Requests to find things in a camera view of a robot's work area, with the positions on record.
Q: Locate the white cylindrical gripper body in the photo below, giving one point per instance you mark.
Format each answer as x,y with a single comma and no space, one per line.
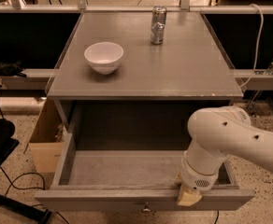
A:
196,177

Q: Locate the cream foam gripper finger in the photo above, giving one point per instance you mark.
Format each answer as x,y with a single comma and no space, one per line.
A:
187,196

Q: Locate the grey top drawer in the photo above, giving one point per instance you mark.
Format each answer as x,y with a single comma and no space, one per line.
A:
129,180

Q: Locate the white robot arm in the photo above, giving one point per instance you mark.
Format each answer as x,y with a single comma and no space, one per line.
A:
216,134

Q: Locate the grey drawer cabinet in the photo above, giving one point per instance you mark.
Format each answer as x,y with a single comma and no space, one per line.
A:
145,103

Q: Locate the cardboard box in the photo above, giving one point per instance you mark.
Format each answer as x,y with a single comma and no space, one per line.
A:
46,142

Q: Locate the white ceramic bowl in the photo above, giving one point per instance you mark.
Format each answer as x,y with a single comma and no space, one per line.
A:
104,57

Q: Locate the silver drink can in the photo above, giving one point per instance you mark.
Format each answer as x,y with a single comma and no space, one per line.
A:
158,25

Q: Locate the black cloth on rail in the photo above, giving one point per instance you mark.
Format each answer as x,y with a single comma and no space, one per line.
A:
11,69

